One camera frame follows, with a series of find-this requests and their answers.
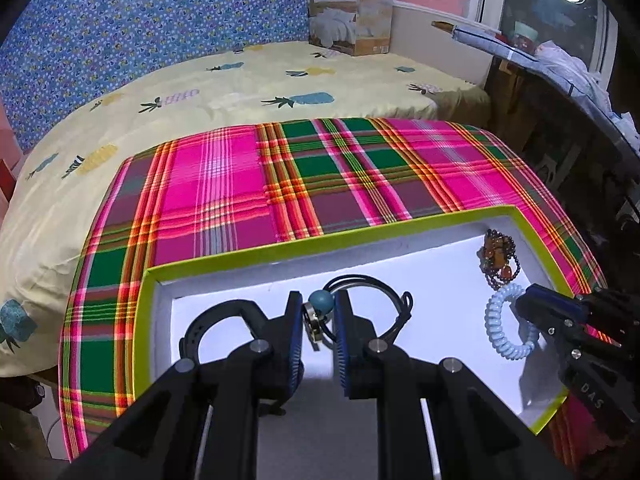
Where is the white spiral coil bracelet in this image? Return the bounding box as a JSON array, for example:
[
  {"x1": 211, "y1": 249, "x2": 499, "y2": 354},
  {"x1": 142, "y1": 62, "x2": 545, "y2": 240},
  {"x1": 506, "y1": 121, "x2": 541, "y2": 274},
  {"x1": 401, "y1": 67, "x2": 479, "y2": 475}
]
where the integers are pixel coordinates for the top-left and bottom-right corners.
[{"x1": 484, "y1": 283, "x2": 542, "y2": 361}]

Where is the black cord bracelet with bead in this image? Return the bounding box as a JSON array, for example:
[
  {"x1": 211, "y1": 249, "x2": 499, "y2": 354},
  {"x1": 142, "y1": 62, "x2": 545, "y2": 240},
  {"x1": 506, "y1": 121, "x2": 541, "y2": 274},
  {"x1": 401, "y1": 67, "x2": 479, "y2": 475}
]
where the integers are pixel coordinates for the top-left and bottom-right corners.
[{"x1": 300, "y1": 273, "x2": 416, "y2": 352}]

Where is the dark beaded amber bracelet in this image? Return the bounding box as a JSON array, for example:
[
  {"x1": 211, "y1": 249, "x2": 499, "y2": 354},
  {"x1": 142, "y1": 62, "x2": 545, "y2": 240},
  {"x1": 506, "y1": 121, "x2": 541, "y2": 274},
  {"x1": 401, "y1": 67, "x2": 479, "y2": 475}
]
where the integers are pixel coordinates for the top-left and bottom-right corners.
[{"x1": 476, "y1": 227, "x2": 522, "y2": 292}]

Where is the black watch band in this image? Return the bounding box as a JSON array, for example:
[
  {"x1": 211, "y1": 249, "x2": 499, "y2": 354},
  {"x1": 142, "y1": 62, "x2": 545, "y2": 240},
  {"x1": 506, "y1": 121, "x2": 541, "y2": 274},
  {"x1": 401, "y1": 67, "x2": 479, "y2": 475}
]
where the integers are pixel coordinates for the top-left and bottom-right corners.
[{"x1": 178, "y1": 298, "x2": 296, "y2": 416}]

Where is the yellow-green shallow box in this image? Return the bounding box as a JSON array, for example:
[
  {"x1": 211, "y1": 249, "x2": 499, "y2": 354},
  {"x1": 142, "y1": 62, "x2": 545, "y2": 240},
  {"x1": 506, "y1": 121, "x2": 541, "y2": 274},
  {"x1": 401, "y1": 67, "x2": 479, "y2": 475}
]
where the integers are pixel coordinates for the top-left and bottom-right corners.
[{"x1": 132, "y1": 206, "x2": 570, "y2": 431}]

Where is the pink plaid cloth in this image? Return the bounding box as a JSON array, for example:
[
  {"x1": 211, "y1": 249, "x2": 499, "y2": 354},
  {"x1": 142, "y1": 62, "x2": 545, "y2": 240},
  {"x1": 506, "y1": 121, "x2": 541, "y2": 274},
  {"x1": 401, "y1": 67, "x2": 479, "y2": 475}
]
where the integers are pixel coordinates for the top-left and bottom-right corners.
[{"x1": 58, "y1": 118, "x2": 605, "y2": 457}]

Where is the dark wooden side table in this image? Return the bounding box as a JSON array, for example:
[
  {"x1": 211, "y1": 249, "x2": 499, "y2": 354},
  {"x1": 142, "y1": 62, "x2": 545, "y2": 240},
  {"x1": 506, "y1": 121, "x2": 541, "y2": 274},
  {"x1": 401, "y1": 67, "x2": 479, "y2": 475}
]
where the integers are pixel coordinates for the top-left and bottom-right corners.
[{"x1": 433, "y1": 21, "x2": 639, "y2": 292}]

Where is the white crumpled cloth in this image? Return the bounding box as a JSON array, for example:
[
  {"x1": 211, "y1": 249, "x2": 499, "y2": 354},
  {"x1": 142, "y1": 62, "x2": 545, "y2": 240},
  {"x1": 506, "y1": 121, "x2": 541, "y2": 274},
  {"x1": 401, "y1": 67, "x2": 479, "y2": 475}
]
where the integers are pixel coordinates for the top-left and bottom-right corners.
[{"x1": 536, "y1": 40, "x2": 639, "y2": 141}]

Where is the yellow pineapple bed sheet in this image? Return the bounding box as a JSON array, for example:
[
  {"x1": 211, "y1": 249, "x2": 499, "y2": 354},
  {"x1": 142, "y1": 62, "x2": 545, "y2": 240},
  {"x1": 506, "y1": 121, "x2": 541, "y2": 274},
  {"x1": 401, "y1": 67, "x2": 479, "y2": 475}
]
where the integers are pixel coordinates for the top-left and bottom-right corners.
[{"x1": 1, "y1": 41, "x2": 490, "y2": 377}]

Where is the bedding product cardboard box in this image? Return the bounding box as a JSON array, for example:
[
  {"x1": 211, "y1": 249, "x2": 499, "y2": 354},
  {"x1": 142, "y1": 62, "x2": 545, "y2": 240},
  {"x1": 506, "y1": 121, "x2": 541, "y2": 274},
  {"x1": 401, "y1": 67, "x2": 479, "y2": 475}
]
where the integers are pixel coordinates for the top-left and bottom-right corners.
[{"x1": 307, "y1": 0, "x2": 394, "y2": 56}]

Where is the blue floral headboard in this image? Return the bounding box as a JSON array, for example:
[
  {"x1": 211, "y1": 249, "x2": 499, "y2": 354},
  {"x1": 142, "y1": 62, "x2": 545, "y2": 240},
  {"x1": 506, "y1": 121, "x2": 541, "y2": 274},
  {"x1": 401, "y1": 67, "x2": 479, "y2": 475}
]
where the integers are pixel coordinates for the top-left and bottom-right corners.
[{"x1": 1, "y1": 0, "x2": 308, "y2": 152}]

